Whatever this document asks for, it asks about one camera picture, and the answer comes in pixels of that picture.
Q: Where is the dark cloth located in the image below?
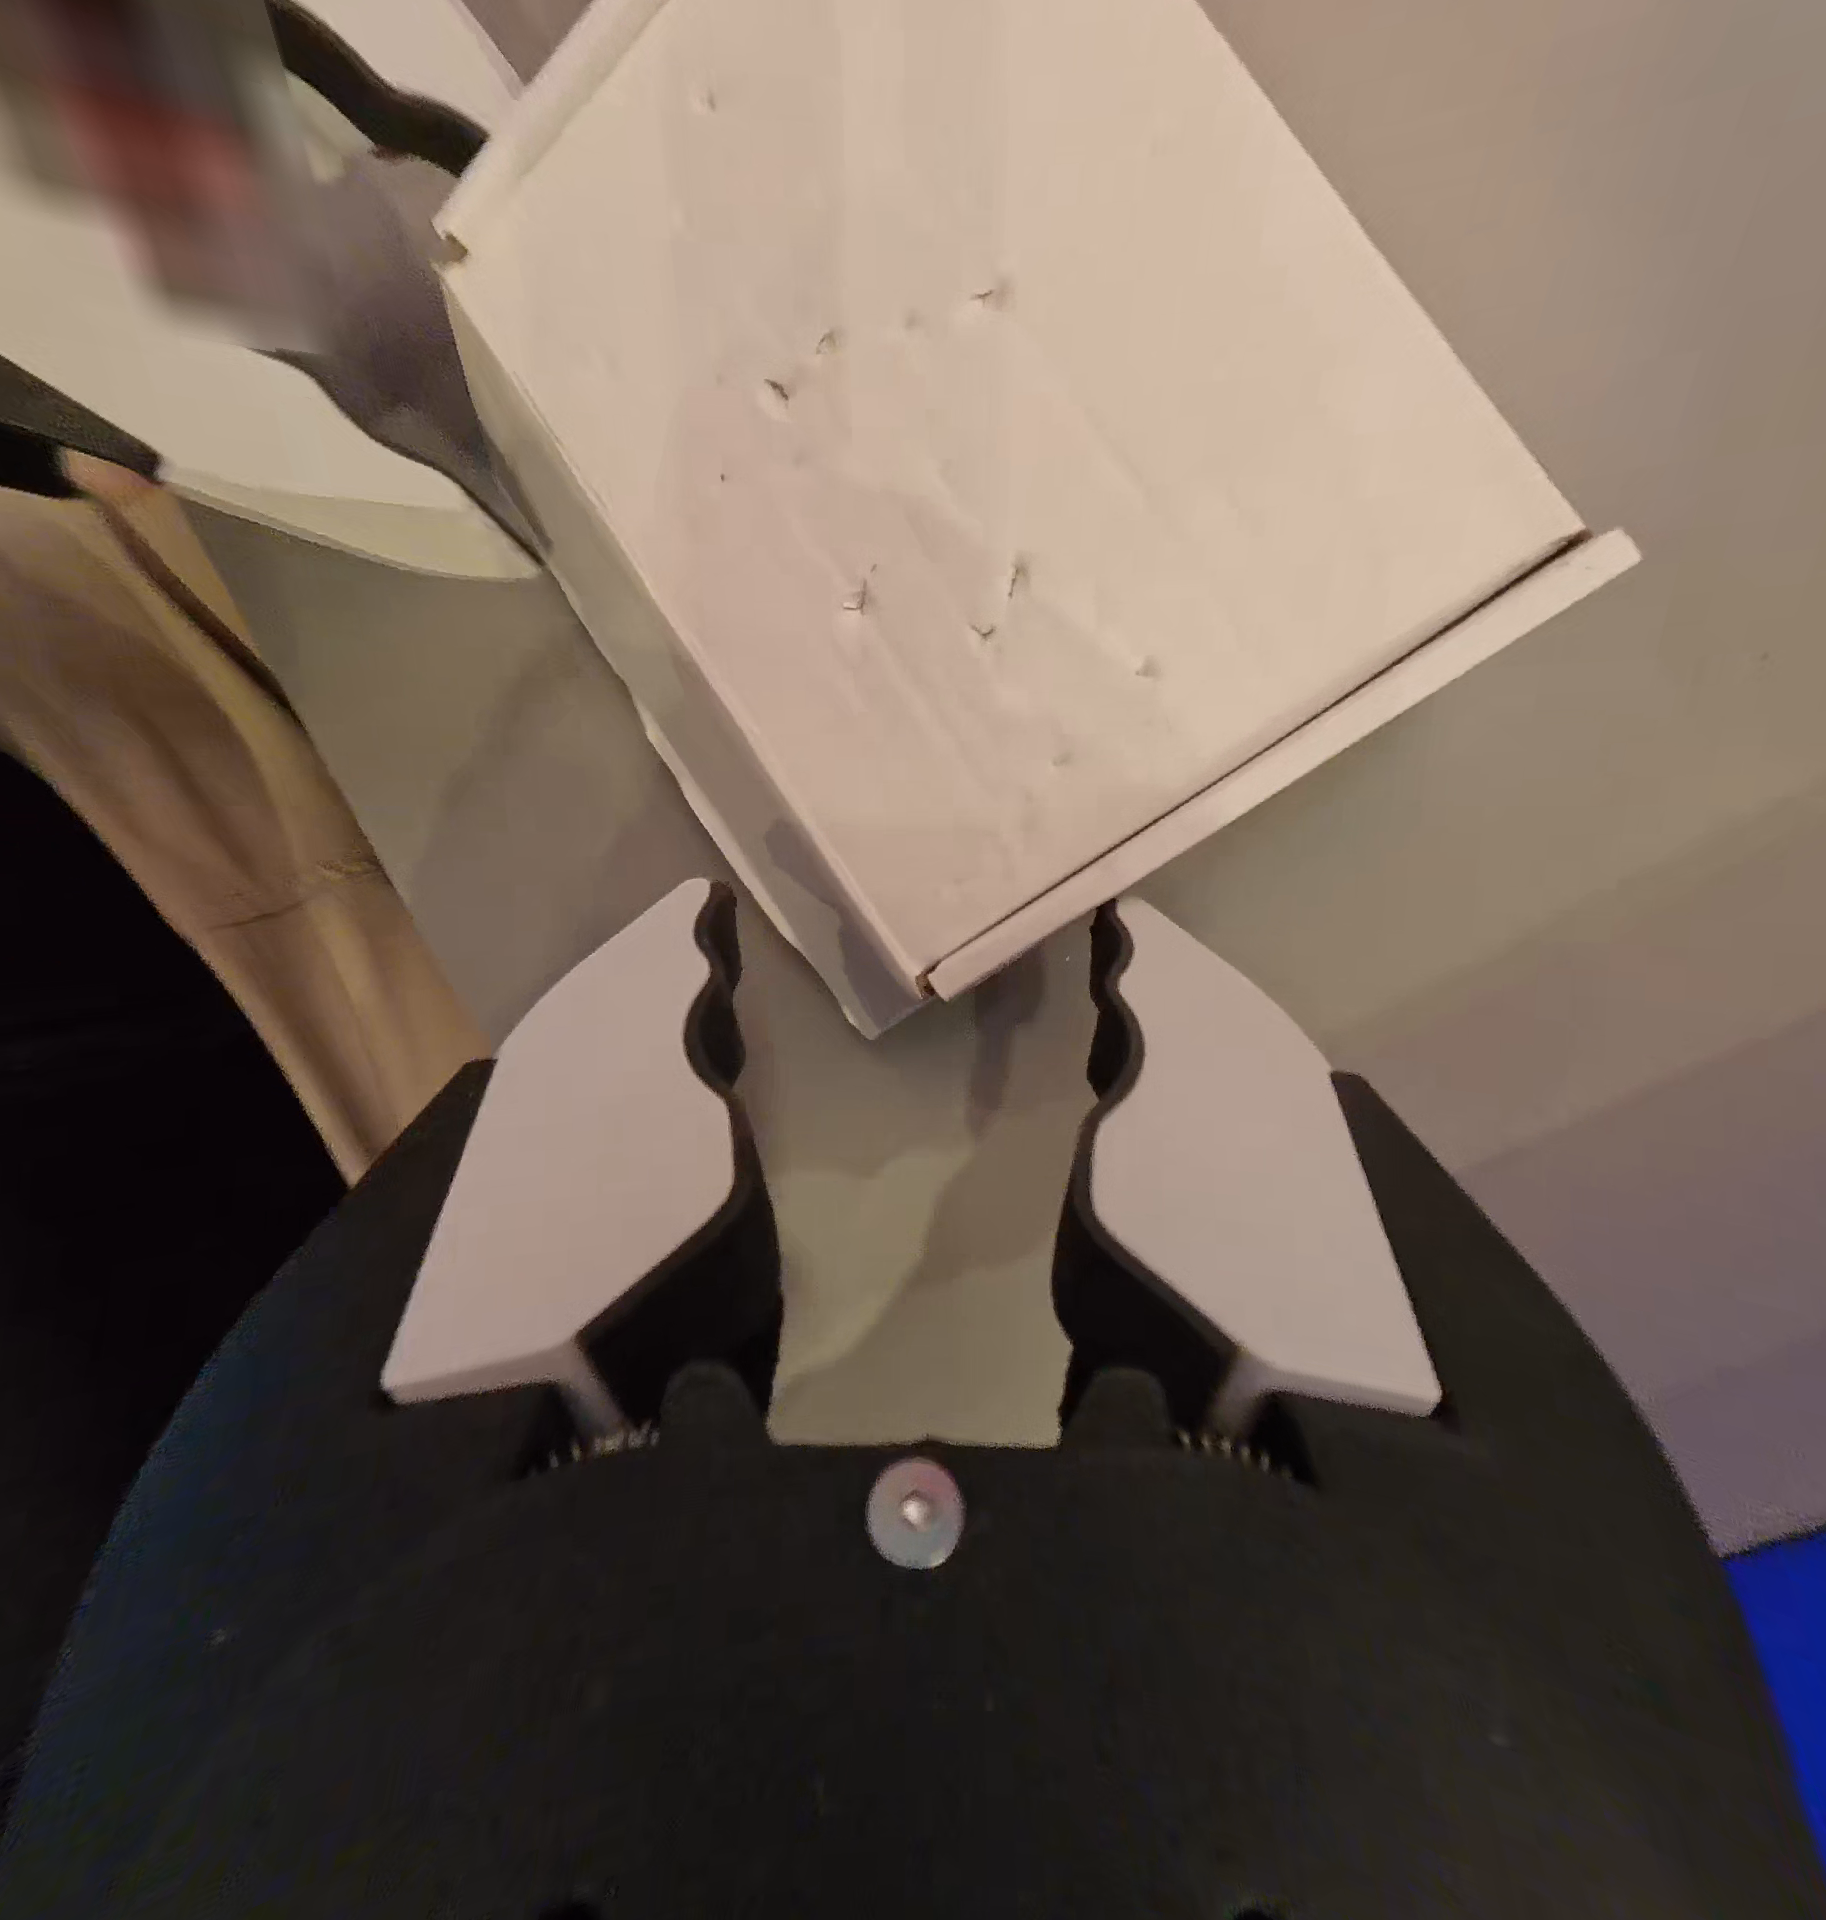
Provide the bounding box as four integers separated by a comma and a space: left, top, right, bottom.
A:
0, 736, 351, 1920

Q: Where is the person's beige trouser leg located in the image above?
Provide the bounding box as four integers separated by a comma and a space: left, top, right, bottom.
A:
0, 457, 496, 1187

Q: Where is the white cardboard box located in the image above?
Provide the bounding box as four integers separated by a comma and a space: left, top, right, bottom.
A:
432, 0, 1644, 1040

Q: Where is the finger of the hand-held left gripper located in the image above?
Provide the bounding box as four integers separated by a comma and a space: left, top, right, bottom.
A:
267, 0, 603, 164
0, 186, 544, 582

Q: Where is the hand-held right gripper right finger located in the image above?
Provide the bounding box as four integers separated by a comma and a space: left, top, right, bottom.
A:
1060, 898, 1443, 1475

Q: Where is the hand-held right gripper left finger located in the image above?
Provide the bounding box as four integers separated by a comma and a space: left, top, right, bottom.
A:
382, 879, 782, 1447

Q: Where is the blue sheet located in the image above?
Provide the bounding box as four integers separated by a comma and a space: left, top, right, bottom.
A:
1721, 1526, 1826, 1920

